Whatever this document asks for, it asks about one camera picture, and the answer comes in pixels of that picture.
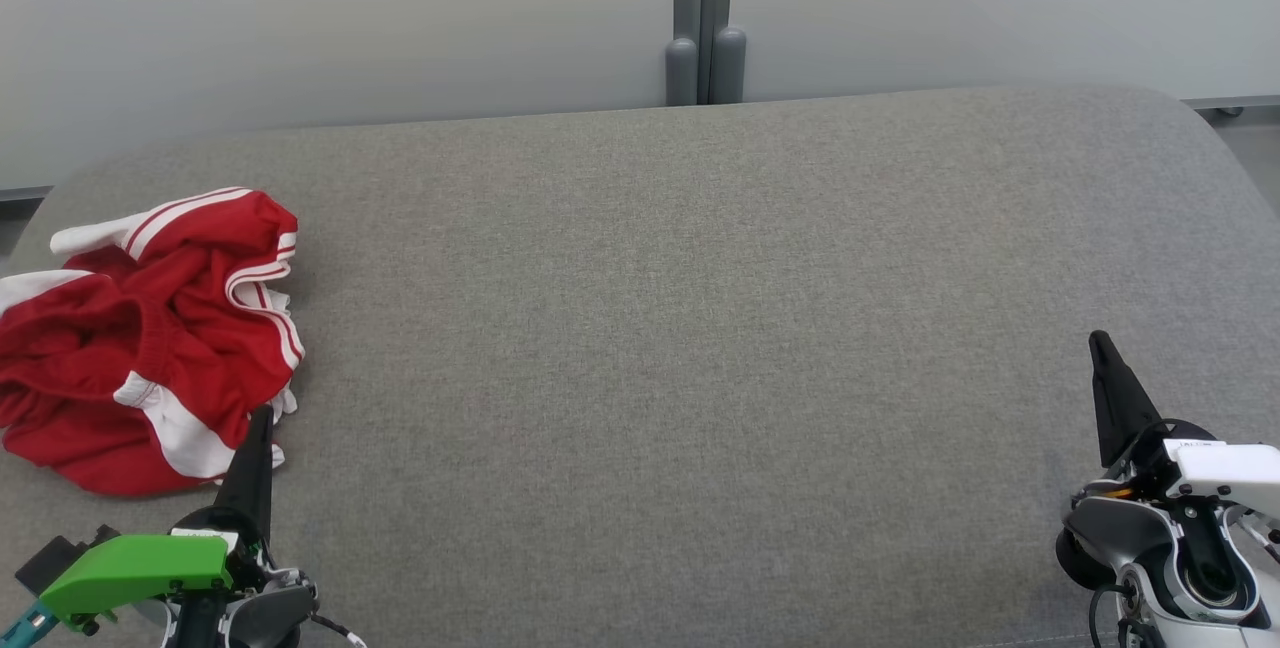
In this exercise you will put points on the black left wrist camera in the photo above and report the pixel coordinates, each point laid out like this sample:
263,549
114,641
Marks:
55,556

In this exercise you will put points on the grey partition base rail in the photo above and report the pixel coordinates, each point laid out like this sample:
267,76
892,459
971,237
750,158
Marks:
1240,102
20,194

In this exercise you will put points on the red white basketball jersey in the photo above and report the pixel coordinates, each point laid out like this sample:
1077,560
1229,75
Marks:
215,228

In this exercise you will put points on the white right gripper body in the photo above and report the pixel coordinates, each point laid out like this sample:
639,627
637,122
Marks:
1230,473

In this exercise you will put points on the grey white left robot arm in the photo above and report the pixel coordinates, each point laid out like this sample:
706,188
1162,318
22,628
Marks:
265,613

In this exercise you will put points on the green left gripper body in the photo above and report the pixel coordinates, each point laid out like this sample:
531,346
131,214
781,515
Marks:
140,568

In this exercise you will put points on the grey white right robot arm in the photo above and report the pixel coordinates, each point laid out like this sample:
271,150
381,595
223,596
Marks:
1110,528

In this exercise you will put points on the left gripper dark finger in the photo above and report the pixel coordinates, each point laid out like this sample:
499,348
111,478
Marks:
252,483

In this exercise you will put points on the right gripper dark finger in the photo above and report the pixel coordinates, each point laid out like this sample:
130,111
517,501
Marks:
1120,408

